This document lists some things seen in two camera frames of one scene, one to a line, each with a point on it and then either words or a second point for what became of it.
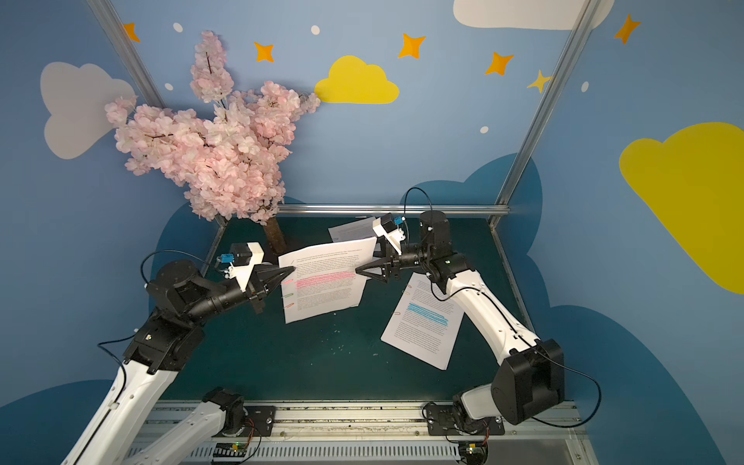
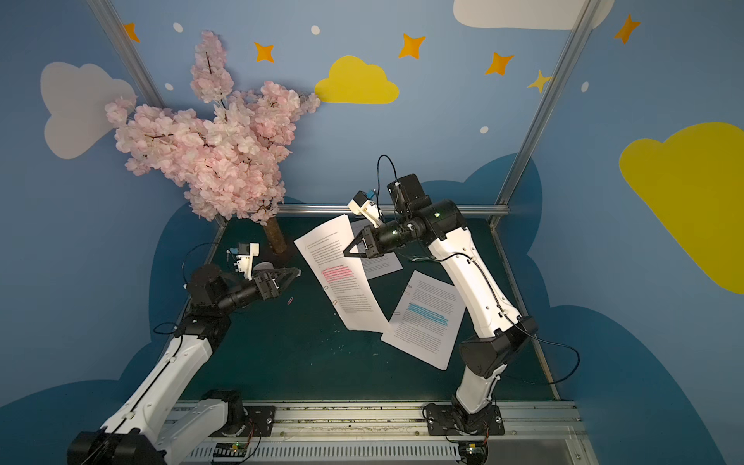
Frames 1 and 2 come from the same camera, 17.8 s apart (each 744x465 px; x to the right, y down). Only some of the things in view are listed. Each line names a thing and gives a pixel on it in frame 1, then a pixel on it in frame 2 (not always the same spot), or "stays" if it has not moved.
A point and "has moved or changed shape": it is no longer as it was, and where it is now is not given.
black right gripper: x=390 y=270 to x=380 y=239
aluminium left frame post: x=117 y=33 stays
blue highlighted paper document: x=424 y=325 stays
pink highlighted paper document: x=325 y=279 has moved or changed shape
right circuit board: x=474 y=453 stays
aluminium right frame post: x=580 y=24 stays
